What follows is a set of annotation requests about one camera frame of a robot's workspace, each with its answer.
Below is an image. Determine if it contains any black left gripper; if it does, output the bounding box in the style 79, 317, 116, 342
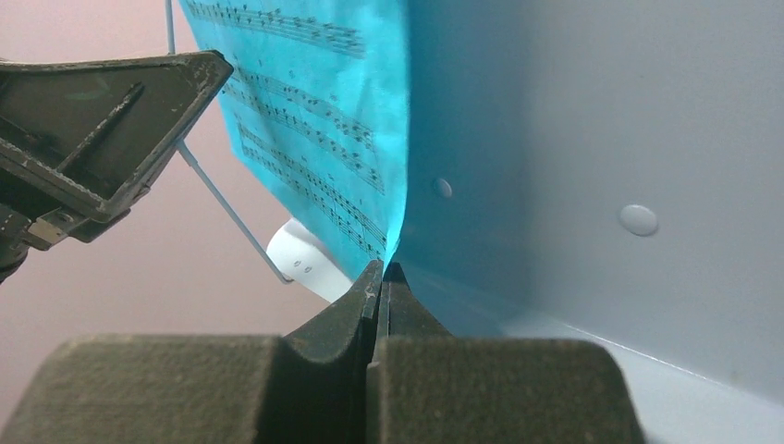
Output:
1, 50, 233, 283

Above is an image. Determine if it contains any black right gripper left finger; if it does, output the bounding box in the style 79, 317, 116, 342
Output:
1, 260, 384, 443

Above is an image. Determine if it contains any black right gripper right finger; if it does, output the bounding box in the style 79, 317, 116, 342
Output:
366, 263, 645, 443

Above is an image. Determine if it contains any teal sheet music page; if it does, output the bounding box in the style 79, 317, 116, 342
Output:
180, 0, 410, 278

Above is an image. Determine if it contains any light blue music stand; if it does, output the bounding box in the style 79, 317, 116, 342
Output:
164, 0, 784, 444

